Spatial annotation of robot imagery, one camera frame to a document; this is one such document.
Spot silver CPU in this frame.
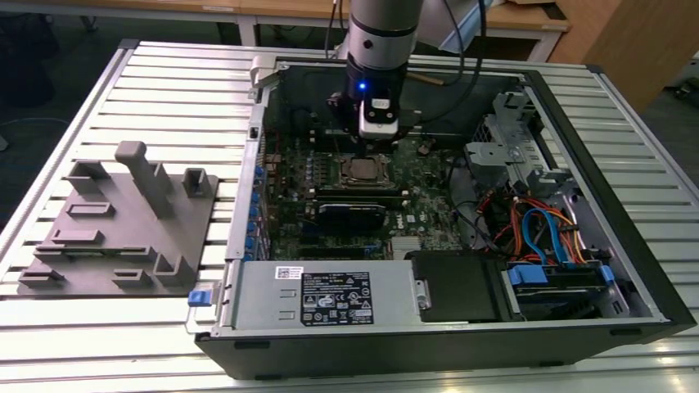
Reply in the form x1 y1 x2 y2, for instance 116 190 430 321
346 157 382 180

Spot CPU socket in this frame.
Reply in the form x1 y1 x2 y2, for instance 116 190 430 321
336 151 398 188

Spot black expansion slot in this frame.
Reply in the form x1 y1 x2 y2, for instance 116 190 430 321
298 245 368 260

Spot grey metal drive cage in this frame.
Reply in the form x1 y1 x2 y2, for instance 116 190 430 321
461 92 582 198

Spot green motherboard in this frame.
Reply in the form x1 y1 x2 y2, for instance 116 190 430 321
260 133 478 262

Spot black graphics card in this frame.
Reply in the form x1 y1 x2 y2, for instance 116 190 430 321
314 201 389 236

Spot silver chipset heatsink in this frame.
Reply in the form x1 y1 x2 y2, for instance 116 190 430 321
389 235 425 252

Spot wooden cabinet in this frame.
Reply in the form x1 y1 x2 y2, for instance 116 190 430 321
550 0 699 115

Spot black disk bay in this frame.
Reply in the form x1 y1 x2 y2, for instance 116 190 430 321
404 249 526 325

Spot blue disk carrier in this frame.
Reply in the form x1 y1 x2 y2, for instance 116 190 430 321
504 261 616 296

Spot silver power supply unit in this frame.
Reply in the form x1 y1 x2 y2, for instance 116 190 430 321
214 260 436 329

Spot grey parts rack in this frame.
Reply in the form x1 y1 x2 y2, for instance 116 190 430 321
14 140 220 296

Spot black PC case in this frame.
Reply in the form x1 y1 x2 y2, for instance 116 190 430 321
184 52 699 382

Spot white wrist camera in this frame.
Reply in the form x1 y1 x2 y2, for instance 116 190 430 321
358 97 398 139

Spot grey case handle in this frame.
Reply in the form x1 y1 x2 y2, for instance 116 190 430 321
248 56 274 99

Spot black camera cable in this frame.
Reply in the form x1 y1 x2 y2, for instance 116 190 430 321
413 0 486 126

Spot wooden desk white frame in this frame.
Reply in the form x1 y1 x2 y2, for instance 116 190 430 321
238 0 573 63
32 0 257 47

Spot blue SATA cable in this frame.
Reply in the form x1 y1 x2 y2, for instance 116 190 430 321
518 207 574 269

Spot orange power wires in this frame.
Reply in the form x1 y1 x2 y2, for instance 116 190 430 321
509 195 592 266

